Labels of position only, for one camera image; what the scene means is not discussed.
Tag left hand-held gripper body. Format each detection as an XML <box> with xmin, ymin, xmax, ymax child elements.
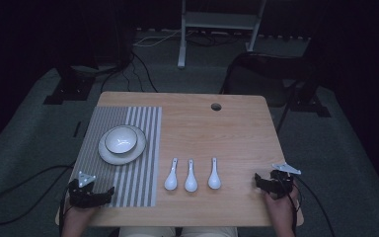
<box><xmin>67</xmin><ymin>171</ymin><xmax>104</xmax><ymax>209</ymax></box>

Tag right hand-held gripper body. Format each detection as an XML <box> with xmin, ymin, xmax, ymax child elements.
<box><xmin>264</xmin><ymin>162</ymin><xmax>302</xmax><ymax>200</ymax></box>

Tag person's left hand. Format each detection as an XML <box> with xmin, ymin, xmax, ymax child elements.
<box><xmin>62</xmin><ymin>200</ymin><xmax>97</xmax><ymax>231</ymax></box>

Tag person's right hand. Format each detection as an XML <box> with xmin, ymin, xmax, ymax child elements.
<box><xmin>264</xmin><ymin>188</ymin><xmax>300</xmax><ymax>229</ymax></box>

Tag white plate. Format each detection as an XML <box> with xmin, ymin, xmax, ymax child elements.
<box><xmin>98</xmin><ymin>124</ymin><xmax>148</xmax><ymax>166</ymax></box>

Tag grey striped placemat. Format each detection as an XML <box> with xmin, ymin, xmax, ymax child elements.
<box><xmin>69</xmin><ymin>106</ymin><xmax>163</xmax><ymax>208</ymax></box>

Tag white ceramic spoon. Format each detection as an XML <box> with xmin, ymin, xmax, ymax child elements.
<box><xmin>207</xmin><ymin>156</ymin><xmax>222</xmax><ymax>191</ymax></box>
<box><xmin>184</xmin><ymin>158</ymin><xmax>199</xmax><ymax>194</ymax></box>
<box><xmin>163</xmin><ymin>157</ymin><xmax>180</xmax><ymax>192</ymax></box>

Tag white bowl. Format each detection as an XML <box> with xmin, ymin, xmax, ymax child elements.
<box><xmin>104</xmin><ymin>126</ymin><xmax>139</xmax><ymax>155</ymax></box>

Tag small black floor object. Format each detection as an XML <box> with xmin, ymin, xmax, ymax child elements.
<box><xmin>72</xmin><ymin>120</ymin><xmax>83</xmax><ymax>138</ymax></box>

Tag person's legs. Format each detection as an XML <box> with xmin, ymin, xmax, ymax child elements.
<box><xmin>117</xmin><ymin>226</ymin><xmax>239</xmax><ymax>237</ymax></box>

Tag black stand base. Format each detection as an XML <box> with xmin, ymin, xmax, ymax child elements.
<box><xmin>290</xmin><ymin>93</ymin><xmax>332</xmax><ymax>119</ymax></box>
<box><xmin>42</xmin><ymin>64</ymin><xmax>97</xmax><ymax>106</ymax></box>

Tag black chair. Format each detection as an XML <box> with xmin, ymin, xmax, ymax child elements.
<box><xmin>219</xmin><ymin>50</ymin><xmax>320</xmax><ymax>133</ymax></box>

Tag white metal stand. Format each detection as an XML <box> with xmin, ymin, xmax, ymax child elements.
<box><xmin>177</xmin><ymin>0</ymin><xmax>268</xmax><ymax>69</ymax></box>

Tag left hand-held gripper cable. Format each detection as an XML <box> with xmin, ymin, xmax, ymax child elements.
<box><xmin>58</xmin><ymin>186</ymin><xmax>71</xmax><ymax>237</ymax></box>

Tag hand-held gripper cable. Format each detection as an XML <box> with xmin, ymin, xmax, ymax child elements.
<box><xmin>287</xmin><ymin>171</ymin><xmax>337</xmax><ymax>237</ymax></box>
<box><xmin>58</xmin><ymin>186</ymin><xmax>71</xmax><ymax>237</ymax></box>

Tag right hand-held gripper cable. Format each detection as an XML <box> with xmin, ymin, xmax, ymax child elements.
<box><xmin>287</xmin><ymin>171</ymin><xmax>337</xmax><ymax>237</ymax></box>

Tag black looped floor cable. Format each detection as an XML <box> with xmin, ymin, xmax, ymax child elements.
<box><xmin>0</xmin><ymin>161</ymin><xmax>77</xmax><ymax>227</ymax></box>

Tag black floor cables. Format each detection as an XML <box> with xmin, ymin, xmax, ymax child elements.
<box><xmin>99</xmin><ymin>51</ymin><xmax>160</xmax><ymax>95</ymax></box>

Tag white floor cable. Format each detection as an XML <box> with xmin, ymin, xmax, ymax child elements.
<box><xmin>132</xmin><ymin>29</ymin><xmax>183</xmax><ymax>48</ymax></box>

